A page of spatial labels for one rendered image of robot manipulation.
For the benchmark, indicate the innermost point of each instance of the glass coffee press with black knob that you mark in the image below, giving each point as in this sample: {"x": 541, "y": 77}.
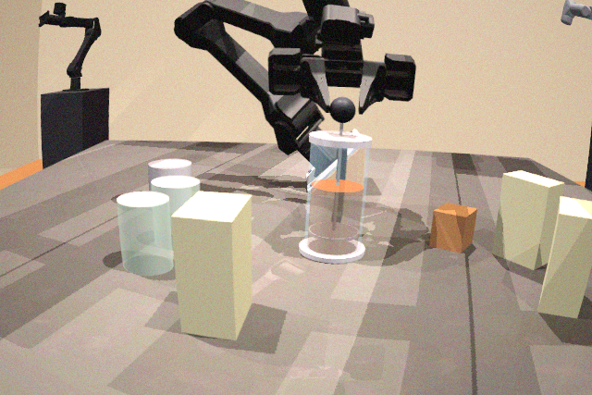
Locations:
{"x": 337, "y": 186}

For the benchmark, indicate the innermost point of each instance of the orange cube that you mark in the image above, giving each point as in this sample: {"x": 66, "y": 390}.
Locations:
{"x": 453, "y": 227}

